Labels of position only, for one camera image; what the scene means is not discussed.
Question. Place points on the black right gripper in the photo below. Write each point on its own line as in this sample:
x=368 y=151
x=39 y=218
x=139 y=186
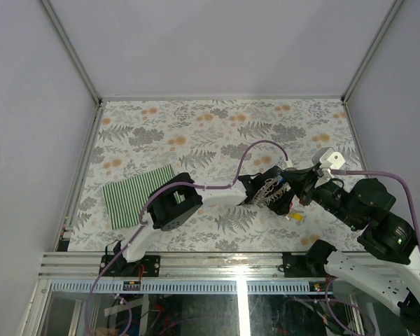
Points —
x=302 y=181

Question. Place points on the metal ring disc with keyrings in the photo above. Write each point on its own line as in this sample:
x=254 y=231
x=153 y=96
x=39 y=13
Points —
x=270 y=192

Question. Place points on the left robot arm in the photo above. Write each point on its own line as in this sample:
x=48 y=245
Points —
x=171 y=205

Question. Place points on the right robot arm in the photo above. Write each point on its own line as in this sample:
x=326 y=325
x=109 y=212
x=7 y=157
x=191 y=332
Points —
x=389 y=238

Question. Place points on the yellow key tag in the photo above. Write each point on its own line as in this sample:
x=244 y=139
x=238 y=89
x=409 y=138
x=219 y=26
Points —
x=297 y=216

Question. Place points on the floral table mat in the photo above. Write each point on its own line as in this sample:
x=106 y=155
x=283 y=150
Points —
x=213 y=140

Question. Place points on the green striped cloth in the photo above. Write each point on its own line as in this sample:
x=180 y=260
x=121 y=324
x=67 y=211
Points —
x=125 y=199

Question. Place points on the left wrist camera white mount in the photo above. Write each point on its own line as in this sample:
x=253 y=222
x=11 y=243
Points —
x=289 y=166

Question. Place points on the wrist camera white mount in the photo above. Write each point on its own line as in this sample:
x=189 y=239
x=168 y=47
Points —
x=326 y=160
x=289 y=166

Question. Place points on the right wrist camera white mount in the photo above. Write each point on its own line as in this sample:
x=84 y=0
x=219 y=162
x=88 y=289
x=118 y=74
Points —
x=326 y=160

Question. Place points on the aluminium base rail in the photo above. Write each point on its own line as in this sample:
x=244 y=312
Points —
x=187 y=273

